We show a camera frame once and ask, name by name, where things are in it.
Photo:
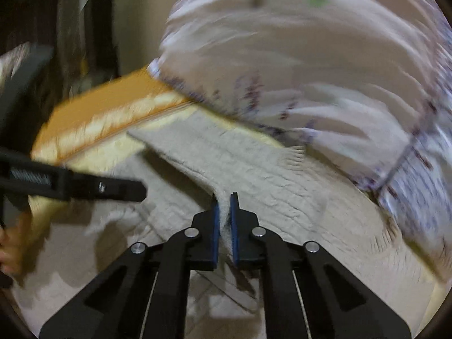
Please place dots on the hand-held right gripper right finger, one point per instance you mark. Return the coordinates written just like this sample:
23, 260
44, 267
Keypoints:
234, 235

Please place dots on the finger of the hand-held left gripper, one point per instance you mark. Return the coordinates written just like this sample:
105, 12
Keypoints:
88, 187

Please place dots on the dark wooden furniture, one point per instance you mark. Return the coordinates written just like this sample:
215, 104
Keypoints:
88, 24

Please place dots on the orange yellow blanket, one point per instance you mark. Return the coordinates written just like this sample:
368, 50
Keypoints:
106, 102

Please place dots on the person's left hand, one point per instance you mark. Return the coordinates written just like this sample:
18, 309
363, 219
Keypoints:
14, 247

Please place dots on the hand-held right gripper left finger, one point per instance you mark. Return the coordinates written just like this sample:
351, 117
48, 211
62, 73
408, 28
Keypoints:
214, 235

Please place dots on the grey knitted cloth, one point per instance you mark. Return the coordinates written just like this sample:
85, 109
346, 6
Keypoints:
272, 183

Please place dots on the white floral quilt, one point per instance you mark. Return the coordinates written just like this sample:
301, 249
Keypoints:
289, 60

